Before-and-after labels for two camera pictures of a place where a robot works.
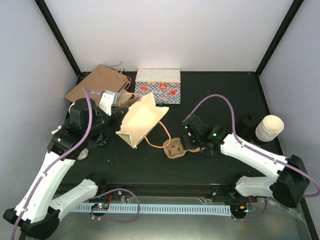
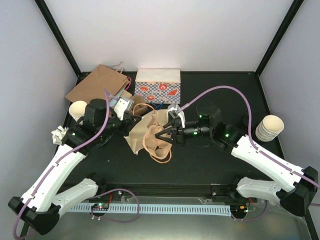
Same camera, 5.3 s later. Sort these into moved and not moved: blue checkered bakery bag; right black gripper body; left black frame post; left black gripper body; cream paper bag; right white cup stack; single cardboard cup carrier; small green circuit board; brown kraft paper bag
Moved: right black gripper body; left black gripper body; cream paper bag; single cardboard cup carrier
Not moved: left black frame post; blue checkered bakery bag; small green circuit board; right white cup stack; brown kraft paper bag
